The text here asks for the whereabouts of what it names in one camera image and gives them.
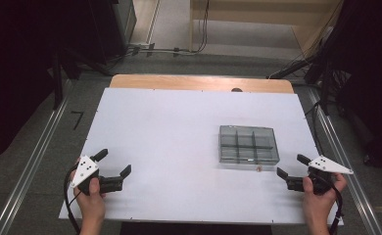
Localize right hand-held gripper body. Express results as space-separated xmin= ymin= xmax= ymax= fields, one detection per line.
xmin=286 ymin=155 xmax=355 ymax=196

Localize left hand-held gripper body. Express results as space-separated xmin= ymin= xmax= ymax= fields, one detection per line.
xmin=70 ymin=155 xmax=124 ymax=196

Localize clear plastic compartment box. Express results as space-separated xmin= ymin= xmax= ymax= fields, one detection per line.
xmin=218 ymin=124 xmax=281 ymax=165

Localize person's left hand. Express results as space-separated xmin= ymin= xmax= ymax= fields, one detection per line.
xmin=73 ymin=177 xmax=107 ymax=224

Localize person's right hand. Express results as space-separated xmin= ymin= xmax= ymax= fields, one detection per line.
xmin=302 ymin=173 xmax=348 ymax=224

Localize black metal stand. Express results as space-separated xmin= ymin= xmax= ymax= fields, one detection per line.
xmin=50 ymin=45 xmax=114 ymax=111
xmin=266 ymin=55 xmax=334 ymax=116

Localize white board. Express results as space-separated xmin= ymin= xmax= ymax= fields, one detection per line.
xmin=58 ymin=87 xmax=345 ymax=226

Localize black curtain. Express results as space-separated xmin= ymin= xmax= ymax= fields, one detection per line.
xmin=0 ymin=0 xmax=115 ymax=168
xmin=325 ymin=0 xmax=382 ymax=174

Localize wooden table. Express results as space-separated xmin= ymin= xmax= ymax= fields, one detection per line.
xmin=109 ymin=73 xmax=295 ymax=95

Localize grey cabinet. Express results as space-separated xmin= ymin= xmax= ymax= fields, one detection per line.
xmin=112 ymin=0 xmax=138 ymax=51

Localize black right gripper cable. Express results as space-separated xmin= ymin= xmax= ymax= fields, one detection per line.
xmin=310 ymin=172 xmax=345 ymax=235

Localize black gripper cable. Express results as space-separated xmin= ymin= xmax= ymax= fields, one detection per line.
xmin=63 ymin=164 xmax=82 ymax=235
xmin=310 ymin=172 xmax=345 ymax=235

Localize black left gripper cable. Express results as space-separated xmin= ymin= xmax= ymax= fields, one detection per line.
xmin=63 ymin=164 xmax=82 ymax=235

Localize black cable beside table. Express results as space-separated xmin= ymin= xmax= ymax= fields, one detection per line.
xmin=305 ymin=101 xmax=325 ymax=155

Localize metal floor rail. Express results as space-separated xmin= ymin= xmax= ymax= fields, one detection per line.
xmin=306 ymin=87 xmax=382 ymax=235
xmin=0 ymin=77 xmax=74 ymax=235

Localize white floor cable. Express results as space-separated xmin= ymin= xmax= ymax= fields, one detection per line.
xmin=126 ymin=42 xmax=195 ymax=57

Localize light wooden shelf frame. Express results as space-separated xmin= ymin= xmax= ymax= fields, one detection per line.
xmin=188 ymin=0 xmax=344 ymax=57

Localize hanging black cables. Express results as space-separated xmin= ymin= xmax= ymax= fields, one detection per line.
xmin=195 ymin=0 xmax=212 ymax=54

